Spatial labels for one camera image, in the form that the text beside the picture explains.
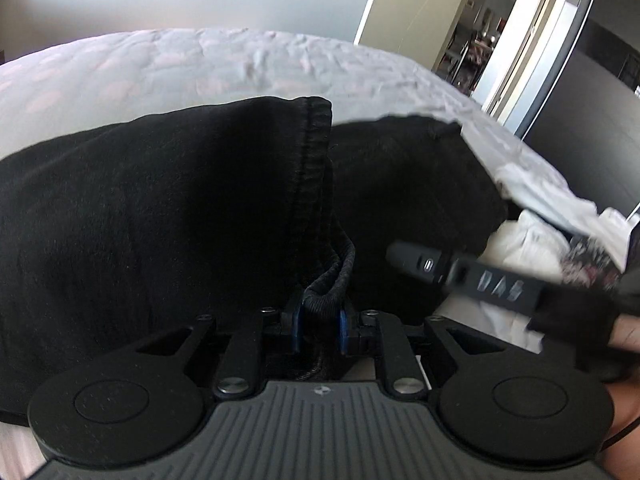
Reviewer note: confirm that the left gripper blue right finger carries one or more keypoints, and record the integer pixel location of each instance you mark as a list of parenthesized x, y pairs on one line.
[(358, 331)]

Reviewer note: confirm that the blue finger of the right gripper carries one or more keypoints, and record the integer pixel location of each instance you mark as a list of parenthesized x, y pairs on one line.
[(427, 264)]

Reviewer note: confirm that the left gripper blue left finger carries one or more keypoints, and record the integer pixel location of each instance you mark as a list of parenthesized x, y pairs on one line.
[(281, 326)]

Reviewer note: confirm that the black drawstring pants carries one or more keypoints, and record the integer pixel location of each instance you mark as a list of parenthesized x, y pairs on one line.
[(113, 234)]

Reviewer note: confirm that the person right hand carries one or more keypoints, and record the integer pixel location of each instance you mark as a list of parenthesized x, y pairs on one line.
[(624, 389)]

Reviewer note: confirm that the floral dark garment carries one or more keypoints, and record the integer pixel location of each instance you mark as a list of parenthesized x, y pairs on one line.
[(588, 265)]

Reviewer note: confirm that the white hooded sweatshirt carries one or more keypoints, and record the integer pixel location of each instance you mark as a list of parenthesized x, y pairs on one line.
[(532, 247)]

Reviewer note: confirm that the dark sliding wardrobe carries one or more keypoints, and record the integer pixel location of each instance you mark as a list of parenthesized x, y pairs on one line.
[(589, 127)]

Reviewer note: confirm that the cream bedroom door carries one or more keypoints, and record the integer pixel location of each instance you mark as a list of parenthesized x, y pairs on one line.
[(416, 29)]

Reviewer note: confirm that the polka dot bed sheet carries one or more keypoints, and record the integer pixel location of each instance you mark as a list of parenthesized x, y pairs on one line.
[(113, 78)]

